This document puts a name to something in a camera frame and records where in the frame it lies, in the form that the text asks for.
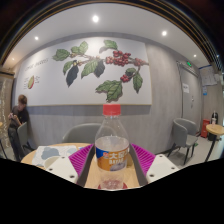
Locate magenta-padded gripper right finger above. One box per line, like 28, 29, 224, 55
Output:
127, 142, 181, 188

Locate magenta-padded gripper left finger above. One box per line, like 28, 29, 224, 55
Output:
44, 143, 102, 189

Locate clear red-capped drink bottle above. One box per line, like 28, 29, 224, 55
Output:
94, 103, 130, 190

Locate white and blue paper sheet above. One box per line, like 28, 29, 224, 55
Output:
31, 144, 80, 168

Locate red fire extinguisher cabinet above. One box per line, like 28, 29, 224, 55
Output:
200, 118, 211, 139

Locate grey door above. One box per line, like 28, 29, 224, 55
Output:
176, 60, 204, 135

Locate small round wooden table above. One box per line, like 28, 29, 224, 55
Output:
203, 123, 224, 164

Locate person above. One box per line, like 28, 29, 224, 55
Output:
7, 94, 30, 162

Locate white paper door notice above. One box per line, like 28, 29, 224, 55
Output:
182, 83, 191, 95

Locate white notice board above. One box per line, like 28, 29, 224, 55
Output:
199, 64, 220, 87

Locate round ceiling lights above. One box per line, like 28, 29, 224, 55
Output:
11, 14, 200, 61

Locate coffee plant wall mural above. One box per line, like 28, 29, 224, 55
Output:
14, 36, 153, 107

